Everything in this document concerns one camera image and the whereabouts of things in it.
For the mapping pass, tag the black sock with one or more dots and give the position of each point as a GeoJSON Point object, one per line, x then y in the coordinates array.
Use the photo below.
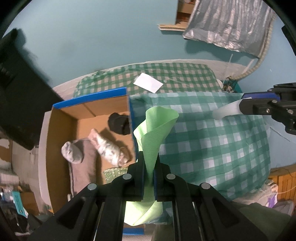
{"type": "Point", "coordinates": [119, 123]}

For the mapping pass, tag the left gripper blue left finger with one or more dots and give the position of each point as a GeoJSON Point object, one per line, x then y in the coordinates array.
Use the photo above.
{"type": "Point", "coordinates": [135, 186]}

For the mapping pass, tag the wooden window ledge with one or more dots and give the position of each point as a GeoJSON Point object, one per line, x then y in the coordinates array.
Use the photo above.
{"type": "Point", "coordinates": [179, 27]}

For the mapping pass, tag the teal crate with power strip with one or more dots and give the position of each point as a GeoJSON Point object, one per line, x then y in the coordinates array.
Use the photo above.
{"type": "Point", "coordinates": [231, 86]}

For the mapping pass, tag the grey fleece towel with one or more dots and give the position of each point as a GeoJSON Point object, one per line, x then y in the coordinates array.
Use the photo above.
{"type": "Point", "coordinates": [89, 171]}

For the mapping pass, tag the grey sock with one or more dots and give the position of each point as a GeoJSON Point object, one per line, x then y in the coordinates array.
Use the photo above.
{"type": "Point", "coordinates": [72, 153]}

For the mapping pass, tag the white paper sheet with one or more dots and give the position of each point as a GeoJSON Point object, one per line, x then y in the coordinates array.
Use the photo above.
{"type": "Point", "coordinates": [148, 83]}

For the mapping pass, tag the light green cloth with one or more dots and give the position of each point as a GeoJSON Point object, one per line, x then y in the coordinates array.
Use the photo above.
{"type": "Point", "coordinates": [149, 135]}

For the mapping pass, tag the white patterned sock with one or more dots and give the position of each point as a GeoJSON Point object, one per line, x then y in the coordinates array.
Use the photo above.
{"type": "Point", "coordinates": [115, 155]}

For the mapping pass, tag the silver foil curtain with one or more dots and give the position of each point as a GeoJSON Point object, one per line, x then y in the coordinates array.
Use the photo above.
{"type": "Point", "coordinates": [240, 26]}

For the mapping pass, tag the white plastic bag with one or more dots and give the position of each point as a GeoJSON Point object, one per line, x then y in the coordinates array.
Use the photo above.
{"type": "Point", "coordinates": [266, 196]}

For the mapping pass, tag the dark green sparkly scrub cloth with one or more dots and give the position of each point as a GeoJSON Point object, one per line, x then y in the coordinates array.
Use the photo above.
{"type": "Point", "coordinates": [112, 173]}

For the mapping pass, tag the small white cylinder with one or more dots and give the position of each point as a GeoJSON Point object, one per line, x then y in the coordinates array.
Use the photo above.
{"type": "Point", "coordinates": [227, 110]}

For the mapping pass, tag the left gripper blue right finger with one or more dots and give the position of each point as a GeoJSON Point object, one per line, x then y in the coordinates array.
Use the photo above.
{"type": "Point", "coordinates": [164, 182]}

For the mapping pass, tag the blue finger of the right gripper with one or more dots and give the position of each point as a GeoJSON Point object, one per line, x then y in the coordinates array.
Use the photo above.
{"type": "Point", "coordinates": [261, 95]}

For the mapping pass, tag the blue cardboard box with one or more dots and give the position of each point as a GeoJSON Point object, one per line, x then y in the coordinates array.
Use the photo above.
{"type": "Point", "coordinates": [97, 212]}

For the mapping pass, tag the teal cardboard packet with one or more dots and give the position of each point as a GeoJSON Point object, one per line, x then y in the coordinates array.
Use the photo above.
{"type": "Point", "coordinates": [18, 204]}

